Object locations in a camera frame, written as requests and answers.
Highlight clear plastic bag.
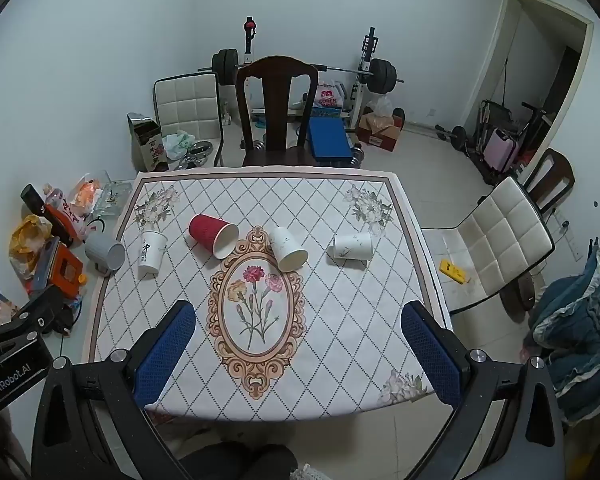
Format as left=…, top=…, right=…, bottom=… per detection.
left=367, top=94, right=395, bottom=117

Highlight black folding cart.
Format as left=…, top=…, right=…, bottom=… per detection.
left=472, top=100, right=546, bottom=181

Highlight white padded chair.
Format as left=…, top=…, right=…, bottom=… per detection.
left=153, top=72, right=226, bottom=168
left=420, top=176, right=556, bottom=316

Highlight person's left forearm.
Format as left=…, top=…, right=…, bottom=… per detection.
left=0, top=407, right=31, bottom=480

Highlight yellow plastic bag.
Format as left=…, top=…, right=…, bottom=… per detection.
left=8, top=214, right=53, bottom=281

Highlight person's white shoe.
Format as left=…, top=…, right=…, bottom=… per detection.
left=290, top=462, right=331, bottom=480

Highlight white weight bench rack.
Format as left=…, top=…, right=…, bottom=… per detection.
left=240, top=17, right=381, bottom=126

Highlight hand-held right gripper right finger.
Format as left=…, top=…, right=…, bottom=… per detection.
left=401, top=301, right=566, bottom=480

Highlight white paper cup black print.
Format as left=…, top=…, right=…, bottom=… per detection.
left=138, top=230, right=169, bottom=281

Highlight white paper cup branch print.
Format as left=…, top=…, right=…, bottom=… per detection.
left=327, top=231, right=374, bottom=262

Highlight red print plastic bag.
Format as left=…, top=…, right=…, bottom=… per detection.
left=314, top=80, right=346, bottom=111

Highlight red paper cup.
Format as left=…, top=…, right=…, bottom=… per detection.
left=188, top=213, right=240, bottom=260

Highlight black bottle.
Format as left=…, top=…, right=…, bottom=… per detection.
left=21, top=184, right=48, bottom=213

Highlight orange box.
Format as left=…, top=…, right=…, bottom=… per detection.
left=27, top=237, right=86, bottom=306

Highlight brown silver gift box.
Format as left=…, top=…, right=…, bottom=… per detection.
left=126, top=111, right=168, bottom=173

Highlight red carton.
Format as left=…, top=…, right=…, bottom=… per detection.
left=42, top=205, right=88, bottom=248

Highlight yellow small packet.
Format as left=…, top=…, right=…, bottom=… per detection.
left=439, top=259, right=467, bottom=285

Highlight dark wooden chair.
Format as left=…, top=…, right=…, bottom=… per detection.
left=235, top=56, right=321, bottom=168
left=517, top=148, right=576, bottom=221

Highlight white door frame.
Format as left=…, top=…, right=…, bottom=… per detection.
left=460, top=0, right=595, bottom=171

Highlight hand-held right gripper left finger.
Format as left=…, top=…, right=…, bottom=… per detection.
left=31, top=300, right=197, bottom=480

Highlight floral diamond-pattern tablecloth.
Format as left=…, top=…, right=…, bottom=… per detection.
left=82, top=166, right=453, bottom=422

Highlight white speckled paper cup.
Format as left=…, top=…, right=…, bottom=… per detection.
left=269, top=226, right=308, bottom=271

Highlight orange snack bag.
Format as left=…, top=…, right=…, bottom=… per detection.
left=67, top=172, right=106, bottom=216

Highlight black dumbbell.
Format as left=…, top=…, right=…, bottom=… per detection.
left=435, top=124, right=468, bottom=153

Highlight green white plastic bag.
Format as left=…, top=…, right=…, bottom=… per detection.
left=162, top=130, right=197, bottom=160

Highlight glass ashtray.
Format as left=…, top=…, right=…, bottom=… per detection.
left=97, top=180, right=132, bottom=217

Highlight pink suitcase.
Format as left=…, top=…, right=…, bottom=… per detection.
left=485, top=128, right=521, bottom=173

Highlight blue ruffled cloth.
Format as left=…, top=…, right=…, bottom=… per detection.
left=522, top=247, right=600, bottom=426

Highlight black barbell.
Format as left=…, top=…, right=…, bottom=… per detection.
left=197, top=49, right=406, bottom=95

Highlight grey ceramic mug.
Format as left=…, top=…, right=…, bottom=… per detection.
left=84, top=235, right=127, bottom=276

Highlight blue bench pad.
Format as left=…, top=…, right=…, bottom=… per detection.
left=307, top=117, right=355, bottom=166

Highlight stacked metal plates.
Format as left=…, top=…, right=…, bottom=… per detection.
left=180, top=141, right=216, bottom=168

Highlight brown cardboard box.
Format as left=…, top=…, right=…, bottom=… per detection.
left=355, top=112, right=403, bottom=152

